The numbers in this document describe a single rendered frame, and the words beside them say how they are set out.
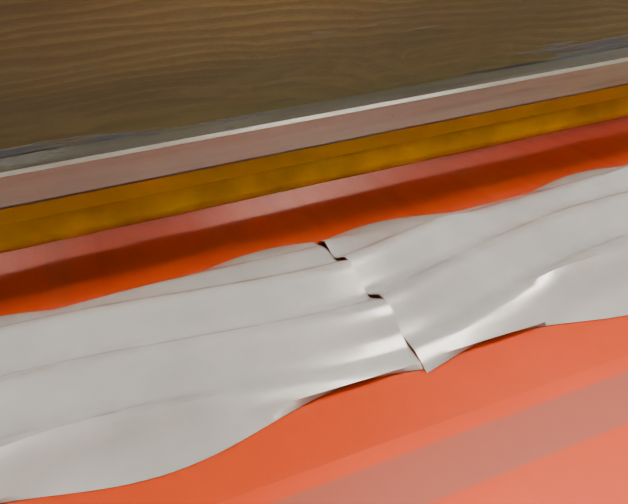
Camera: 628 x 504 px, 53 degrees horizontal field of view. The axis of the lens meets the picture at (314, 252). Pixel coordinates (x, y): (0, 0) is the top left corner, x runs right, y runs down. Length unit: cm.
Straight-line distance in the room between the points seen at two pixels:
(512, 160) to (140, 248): 15
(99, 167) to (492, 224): 12
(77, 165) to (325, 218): 8
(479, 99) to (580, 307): 8
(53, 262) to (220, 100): 8
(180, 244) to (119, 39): 7
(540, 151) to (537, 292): 12
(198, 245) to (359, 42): 8
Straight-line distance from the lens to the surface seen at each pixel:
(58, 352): 17
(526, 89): 24
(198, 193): 22
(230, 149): 19
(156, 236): 22
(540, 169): 26
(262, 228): 22
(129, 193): 21
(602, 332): 17
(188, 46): 19
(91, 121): 20
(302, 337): 15
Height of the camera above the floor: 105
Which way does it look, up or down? 30 degrees down
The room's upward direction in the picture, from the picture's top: 4 degrees counter-clockwise
